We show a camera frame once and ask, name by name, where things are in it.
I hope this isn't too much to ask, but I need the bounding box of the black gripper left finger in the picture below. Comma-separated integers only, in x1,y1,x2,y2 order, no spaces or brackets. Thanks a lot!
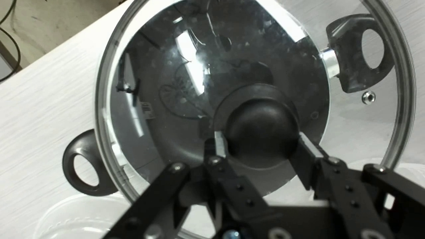
104,130,285,239

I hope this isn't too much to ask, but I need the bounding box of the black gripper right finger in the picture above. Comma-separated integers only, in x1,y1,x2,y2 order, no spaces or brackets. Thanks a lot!
290,131,425,239

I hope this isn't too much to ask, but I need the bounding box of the glass lid with black knob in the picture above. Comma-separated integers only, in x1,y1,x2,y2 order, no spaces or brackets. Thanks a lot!
95,0,418,239

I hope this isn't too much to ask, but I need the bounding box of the black two-handled pot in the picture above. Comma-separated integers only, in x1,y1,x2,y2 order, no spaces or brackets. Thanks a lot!
62,0,396,197

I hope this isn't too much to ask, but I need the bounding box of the thin black cable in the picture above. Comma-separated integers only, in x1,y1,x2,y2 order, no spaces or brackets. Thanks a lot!
0,25,24,85

